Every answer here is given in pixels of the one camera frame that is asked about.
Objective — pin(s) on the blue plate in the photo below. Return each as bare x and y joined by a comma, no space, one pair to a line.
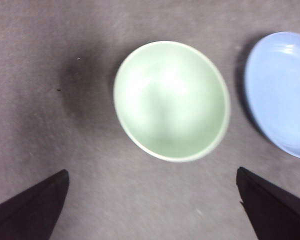
282,100

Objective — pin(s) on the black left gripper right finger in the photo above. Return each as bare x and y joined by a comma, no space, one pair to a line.
277,212

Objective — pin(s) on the green ribbed bowl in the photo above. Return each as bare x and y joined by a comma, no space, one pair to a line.
172,105

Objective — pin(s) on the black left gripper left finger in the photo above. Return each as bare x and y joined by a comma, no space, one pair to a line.
27,215

